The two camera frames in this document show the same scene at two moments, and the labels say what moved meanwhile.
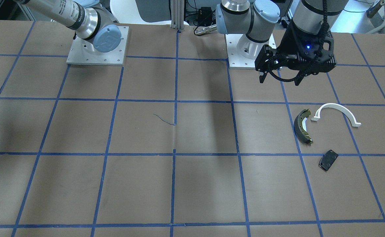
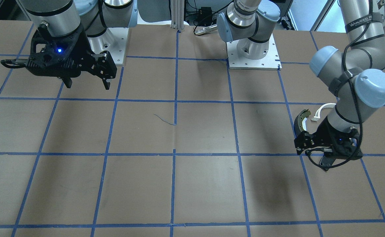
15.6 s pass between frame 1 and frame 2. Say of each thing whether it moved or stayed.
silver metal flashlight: stayed
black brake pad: stayed
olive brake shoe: stayed
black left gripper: moved
